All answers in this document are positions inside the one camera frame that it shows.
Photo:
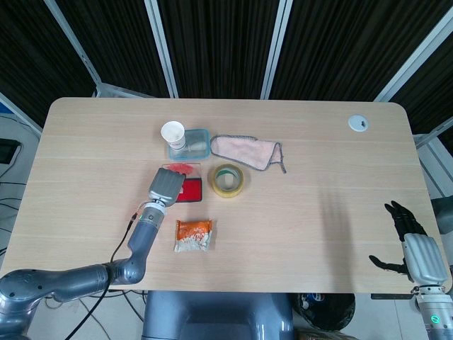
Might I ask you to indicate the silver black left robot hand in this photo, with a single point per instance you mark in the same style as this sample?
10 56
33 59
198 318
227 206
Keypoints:
166 186

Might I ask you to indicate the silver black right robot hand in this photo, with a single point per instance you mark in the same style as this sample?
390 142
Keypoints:
424 258

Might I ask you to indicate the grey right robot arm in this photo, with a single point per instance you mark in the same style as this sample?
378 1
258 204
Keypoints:
433 315

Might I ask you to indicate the red ink pad clear lid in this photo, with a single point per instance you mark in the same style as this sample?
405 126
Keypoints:
193 189

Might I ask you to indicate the white paper cup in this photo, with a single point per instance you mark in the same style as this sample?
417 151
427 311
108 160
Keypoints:
173 132

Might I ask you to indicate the clear container teal lid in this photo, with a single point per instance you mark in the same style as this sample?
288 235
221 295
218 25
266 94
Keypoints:
198 141

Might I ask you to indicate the orange and white snack bag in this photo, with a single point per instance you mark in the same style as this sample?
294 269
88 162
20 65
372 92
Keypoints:
194 235

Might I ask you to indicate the yellow packing tape roll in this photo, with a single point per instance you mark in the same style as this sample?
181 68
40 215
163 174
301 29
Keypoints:
228 193

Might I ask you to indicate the pink cloth grey edging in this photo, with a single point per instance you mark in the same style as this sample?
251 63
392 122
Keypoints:
240 148

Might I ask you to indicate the black trash bin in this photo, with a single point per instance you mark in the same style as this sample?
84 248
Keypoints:
336 311

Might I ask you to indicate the grey robot torso base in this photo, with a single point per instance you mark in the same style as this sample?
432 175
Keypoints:
212 315

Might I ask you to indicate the black device on floor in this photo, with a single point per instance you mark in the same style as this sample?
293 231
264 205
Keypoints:
7 151

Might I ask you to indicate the aluminium frame rail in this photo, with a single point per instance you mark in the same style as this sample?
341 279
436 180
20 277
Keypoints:
431 156

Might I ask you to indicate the white partition frame post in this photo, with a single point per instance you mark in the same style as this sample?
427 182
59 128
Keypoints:
70 39
274 46
161 46
414 53

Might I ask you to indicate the white blue-edged panel frame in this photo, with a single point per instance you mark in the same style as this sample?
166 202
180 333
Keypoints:
17 110

